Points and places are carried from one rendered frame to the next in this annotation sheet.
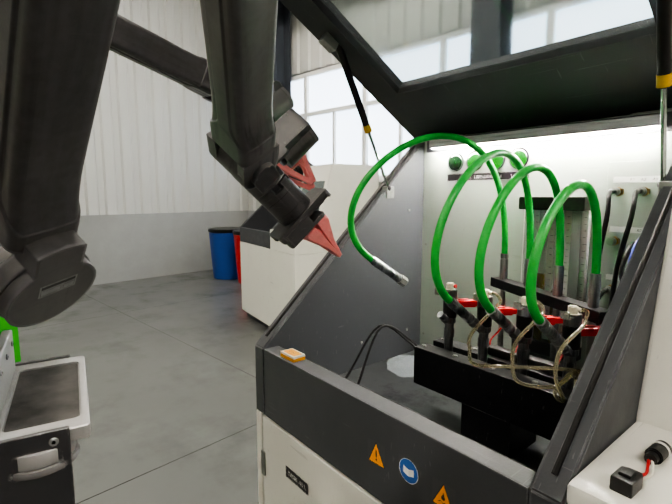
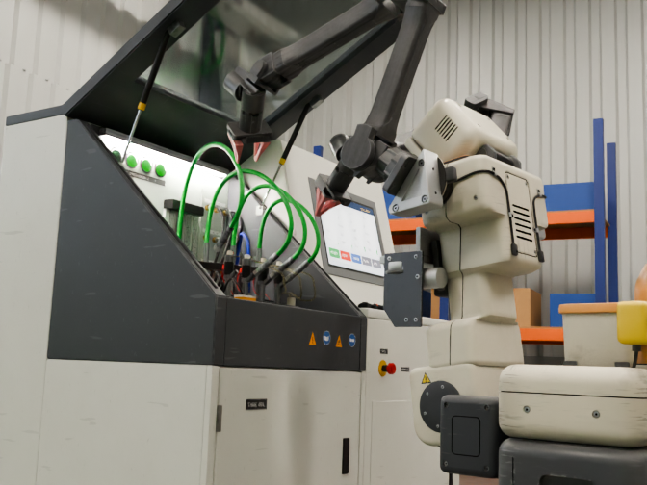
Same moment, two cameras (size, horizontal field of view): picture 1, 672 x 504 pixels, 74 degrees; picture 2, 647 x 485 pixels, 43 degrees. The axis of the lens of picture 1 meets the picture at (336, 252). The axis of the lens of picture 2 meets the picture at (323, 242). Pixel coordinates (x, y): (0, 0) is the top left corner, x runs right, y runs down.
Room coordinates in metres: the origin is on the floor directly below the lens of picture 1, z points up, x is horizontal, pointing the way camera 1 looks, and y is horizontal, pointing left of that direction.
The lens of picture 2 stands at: (1.34, 2.08, 0.79)
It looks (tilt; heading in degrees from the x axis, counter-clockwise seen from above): 9 degrees up; 252
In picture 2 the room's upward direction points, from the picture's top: 2 degrees clockwise
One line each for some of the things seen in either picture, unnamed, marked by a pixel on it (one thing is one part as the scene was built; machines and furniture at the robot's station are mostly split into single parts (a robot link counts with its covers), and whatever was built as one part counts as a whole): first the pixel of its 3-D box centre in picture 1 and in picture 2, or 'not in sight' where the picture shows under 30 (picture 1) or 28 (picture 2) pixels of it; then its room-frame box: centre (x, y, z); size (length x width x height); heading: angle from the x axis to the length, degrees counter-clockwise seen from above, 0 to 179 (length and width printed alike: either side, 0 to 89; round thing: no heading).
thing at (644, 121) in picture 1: (525, 135); (168, 154); (1.06, -0.44, 1.43); 0.54 x 0.03 x 0.02; 39
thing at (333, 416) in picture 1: (363, 436); (294, 338); (0.74, -0.05, 0.87); 0.62 x 0.04 x 0.16; 39
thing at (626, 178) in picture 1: (636, 240); (216, 238); (0.87, -0.59, 1.20); 0.13 x 0.03 x 0.31; 39
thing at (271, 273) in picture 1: (292, 225); not in sight; (4.31, 0.42, 1.00); 1.30 x 1.09 x 1.99; 32
